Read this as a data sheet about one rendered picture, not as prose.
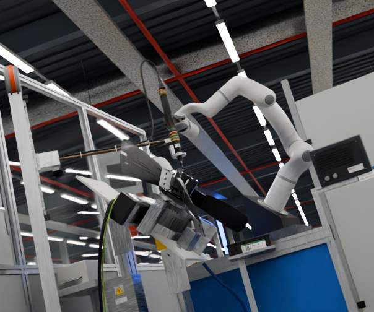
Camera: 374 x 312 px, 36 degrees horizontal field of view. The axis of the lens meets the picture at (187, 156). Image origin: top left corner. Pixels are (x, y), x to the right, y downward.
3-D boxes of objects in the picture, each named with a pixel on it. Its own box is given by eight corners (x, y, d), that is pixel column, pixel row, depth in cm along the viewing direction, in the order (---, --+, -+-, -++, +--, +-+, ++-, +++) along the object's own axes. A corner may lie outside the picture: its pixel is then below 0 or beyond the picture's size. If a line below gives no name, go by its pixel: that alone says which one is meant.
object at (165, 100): (170, 132, 284) (160, 94, 290) (169, 134, 287) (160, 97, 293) (177, 130, 285) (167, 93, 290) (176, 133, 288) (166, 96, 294)
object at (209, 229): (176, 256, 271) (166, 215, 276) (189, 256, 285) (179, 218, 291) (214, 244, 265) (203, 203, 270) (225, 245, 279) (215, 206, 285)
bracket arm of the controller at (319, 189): (312, 195, 288) (310, 189, 289) (313, 195, 291) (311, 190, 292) (358, 180, 281) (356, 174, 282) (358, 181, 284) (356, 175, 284)
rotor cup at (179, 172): (179, 203, 260) (194, 179, 259) (156, 187, 266) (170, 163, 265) (191, 207, 273) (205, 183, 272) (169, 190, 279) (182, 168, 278)
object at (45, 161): (38, 169, 263) (34, 152, 265) (38, 174, 269) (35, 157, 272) (60, 165, 266) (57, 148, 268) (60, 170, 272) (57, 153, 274)
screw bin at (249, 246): (229, 259, 273) (225, 245, 275) (232, 262, 289) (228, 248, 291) (273, 247, 271) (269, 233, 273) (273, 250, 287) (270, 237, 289)
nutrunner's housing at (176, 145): (177, 160, 279) (156, 77, 292) (176, 163, 283) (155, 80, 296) (185, 159, 280) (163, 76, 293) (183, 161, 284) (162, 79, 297)
